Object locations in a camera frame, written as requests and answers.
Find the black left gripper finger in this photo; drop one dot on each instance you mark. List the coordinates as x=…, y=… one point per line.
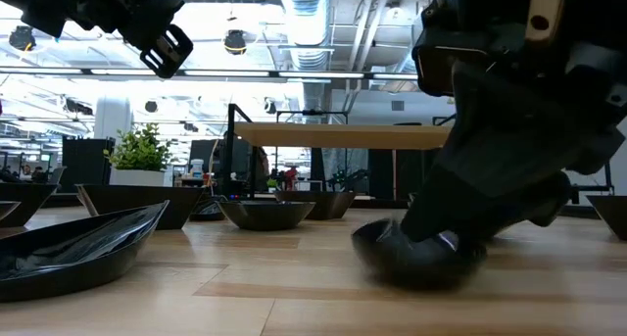
x=167, y=52

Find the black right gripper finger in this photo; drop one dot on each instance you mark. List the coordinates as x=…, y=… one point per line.
x=551, y=204
x=450, y=208

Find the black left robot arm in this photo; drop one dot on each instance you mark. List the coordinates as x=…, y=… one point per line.
x=44, y=3

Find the black square mini plate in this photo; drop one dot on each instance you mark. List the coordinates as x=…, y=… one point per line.
x=24, y=201
x=610, y=213
x=142, y=204

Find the black round mini bowl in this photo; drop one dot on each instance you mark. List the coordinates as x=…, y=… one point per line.
x=264, y=213
x=316, y=203

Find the black leaf-shaped mini plate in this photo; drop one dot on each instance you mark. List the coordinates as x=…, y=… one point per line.
x=68, y=253

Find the green plant in white pot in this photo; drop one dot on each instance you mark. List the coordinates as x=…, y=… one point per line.
x=139, y=157

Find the black computer monitor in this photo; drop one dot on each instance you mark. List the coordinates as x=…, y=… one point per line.
x=206, y=155

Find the white plastic bottle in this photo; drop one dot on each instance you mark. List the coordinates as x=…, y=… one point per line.
x=197, y=168

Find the black cabinet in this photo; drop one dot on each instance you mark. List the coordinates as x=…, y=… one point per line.
x=85, y=164

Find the person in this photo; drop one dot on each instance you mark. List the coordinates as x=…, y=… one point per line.
x=27, y=172
x=262, y=167

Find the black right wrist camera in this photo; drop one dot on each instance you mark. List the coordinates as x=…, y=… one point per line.
x=443, y=57

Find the wooden-top table with black frame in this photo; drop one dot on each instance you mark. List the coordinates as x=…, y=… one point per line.
x=338, y=136

